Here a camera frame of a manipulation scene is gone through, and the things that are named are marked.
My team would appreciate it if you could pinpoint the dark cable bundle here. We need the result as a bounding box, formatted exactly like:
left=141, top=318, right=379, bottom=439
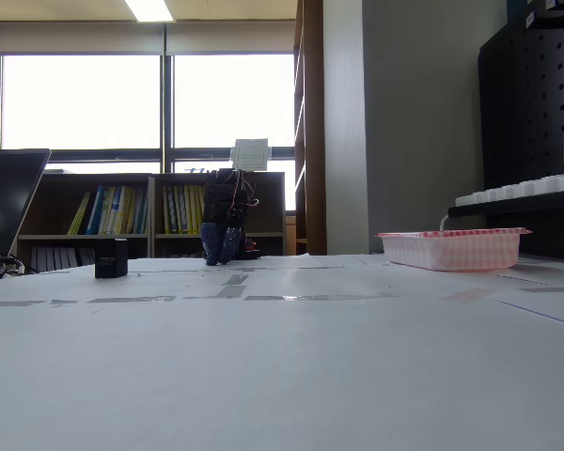
left=0, top=255, right=27, bottom=284

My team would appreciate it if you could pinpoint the ceiling light panel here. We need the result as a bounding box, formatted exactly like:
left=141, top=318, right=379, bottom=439
left=123, top=0, right=175, bottom=23

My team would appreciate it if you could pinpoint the low wooden bookshelf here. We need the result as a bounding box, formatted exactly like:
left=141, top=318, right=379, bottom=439
left=15, top=170, right=288, bottom=274

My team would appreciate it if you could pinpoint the black desk riser shelf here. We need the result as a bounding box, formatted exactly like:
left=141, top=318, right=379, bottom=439
left=446, top=190, right=564, bottom=262

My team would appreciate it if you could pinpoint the white power strip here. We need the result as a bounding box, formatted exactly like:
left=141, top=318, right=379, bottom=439
left=454, top=169, right=564, bottom=209

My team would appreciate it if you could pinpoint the beige roller blind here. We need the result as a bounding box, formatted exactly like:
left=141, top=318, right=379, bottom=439
left=164, top=20, right=297, bottom=56
left=0, top=22, right=166, bottom=57

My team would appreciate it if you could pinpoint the tall brown wooden shelf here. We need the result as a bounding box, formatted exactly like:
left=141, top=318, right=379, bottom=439
left=292, top=0, right=328, bottom=257

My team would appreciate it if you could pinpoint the white paper sign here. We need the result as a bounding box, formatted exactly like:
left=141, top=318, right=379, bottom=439
left=229, top=137, right=273, bottom=173

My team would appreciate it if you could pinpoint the small black box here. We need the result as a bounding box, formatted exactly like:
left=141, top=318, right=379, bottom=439
left=94, top=237, right=130, bottom=280

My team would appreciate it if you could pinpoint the dark laptop screen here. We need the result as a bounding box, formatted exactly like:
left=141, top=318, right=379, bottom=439
left=0, top=148, right=53, bottom=264

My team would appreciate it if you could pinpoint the pink checkered tray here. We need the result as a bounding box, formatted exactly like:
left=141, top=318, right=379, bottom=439
left=374, top=226, right=533, bottom=273

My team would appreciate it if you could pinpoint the black perforated pegboard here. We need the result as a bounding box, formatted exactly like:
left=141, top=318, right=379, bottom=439
left=478, top=17, right=564, bottom=191

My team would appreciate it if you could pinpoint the dark labelled storage box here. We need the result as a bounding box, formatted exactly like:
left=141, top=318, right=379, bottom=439
left=506, top=0, right=564, bottom=30

